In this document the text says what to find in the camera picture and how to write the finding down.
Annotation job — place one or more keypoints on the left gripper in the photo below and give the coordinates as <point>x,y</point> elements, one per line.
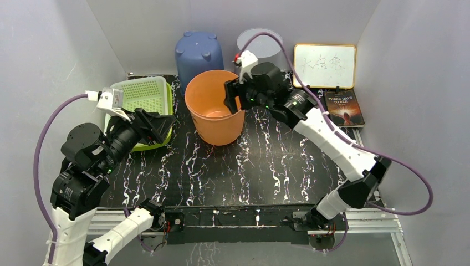
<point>155,125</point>

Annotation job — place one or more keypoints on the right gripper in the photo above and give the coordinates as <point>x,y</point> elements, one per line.
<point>233,88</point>

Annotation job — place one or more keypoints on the orange plastic bucket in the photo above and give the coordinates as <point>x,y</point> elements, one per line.
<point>204,97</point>

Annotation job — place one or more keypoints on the blue plastic bucket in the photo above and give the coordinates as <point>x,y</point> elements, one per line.
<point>197,52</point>

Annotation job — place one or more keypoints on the grey plastic bucket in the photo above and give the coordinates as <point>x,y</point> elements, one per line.
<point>263,47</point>

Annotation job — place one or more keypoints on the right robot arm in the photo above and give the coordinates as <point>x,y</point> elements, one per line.
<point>363,170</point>

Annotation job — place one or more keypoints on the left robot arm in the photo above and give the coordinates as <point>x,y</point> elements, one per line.
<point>90,155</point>

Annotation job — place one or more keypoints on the green plastic basket tray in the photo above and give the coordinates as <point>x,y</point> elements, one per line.
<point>152,94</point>

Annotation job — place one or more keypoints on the small whiteboard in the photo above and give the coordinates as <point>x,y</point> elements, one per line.
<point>324,66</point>

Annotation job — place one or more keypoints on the dark book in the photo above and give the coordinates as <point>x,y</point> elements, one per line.
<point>344,109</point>

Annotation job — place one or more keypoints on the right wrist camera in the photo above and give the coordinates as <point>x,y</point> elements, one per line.
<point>244,62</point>

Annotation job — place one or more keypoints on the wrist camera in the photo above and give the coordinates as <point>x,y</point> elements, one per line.
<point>244,62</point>
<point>110,101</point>

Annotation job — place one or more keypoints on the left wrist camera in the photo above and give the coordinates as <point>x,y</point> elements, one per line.
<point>110,101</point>

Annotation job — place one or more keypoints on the aluminium frame rail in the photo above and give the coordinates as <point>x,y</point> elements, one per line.
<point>241,192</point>

